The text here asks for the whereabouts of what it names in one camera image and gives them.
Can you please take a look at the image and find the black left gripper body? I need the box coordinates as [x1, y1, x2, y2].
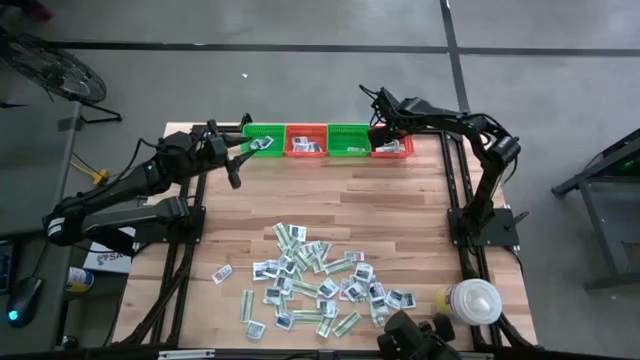
[202, 119, 243, 190]

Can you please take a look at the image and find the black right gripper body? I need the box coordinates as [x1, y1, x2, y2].
[369, 117, 416, 147]

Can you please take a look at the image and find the green plastic basket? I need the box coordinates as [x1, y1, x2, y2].
[326, 123, 372, 158]
[240, 123, 287, 159]

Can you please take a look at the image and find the orange-red plastic basket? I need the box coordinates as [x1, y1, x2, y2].
[284, 123, 329, 159]
[370, 130, 416, 160]

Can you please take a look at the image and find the white printed cardboard box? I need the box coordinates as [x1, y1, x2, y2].
[82, 227, 136, 275]

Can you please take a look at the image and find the black floor fan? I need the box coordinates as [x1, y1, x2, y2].
[0, 29, 123, 125]

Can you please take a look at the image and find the grey desk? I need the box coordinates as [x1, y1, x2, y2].
[0, 101, 84, 354]

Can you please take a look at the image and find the yellow wipes canister white lid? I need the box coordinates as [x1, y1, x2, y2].
[432, 278, 504, 327]

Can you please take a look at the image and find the white and yellow can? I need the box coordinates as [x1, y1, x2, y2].
[66, 266, 95, 294]

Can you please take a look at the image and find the black metal stand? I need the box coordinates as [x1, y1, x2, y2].
[551, 127, 640, 291]

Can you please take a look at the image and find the black keyboard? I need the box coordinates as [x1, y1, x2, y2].
[0, 239, 15, 297]

